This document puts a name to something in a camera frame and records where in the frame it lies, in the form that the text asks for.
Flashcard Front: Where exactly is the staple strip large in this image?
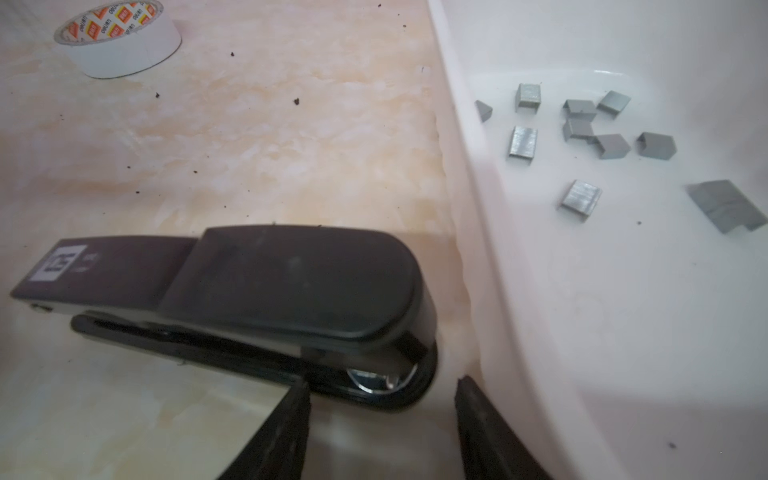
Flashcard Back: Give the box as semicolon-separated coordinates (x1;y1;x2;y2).
686;180;767;234

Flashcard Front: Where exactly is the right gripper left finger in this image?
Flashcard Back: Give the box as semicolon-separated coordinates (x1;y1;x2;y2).
218;379;311;480

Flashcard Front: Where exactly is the white tape roll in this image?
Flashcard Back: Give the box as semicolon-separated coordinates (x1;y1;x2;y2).
53;1;182;79

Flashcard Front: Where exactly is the black stapler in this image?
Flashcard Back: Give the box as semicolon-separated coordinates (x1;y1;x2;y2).
10;224;438;411

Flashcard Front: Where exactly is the white plastic tray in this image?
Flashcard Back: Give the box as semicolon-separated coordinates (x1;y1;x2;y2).
428;1;767;479

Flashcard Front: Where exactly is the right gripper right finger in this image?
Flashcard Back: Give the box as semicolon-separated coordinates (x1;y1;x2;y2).
454;376;550;480

